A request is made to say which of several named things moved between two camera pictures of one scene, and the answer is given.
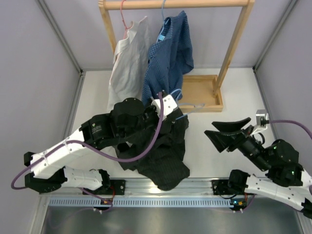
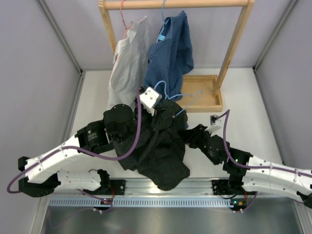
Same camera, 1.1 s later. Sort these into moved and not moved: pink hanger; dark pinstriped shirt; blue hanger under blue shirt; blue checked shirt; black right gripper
Moved: black right gripper
Not moved: blue hanger under blue shirt; blue checked shirt; pink hanger; dark pinstriped shirt
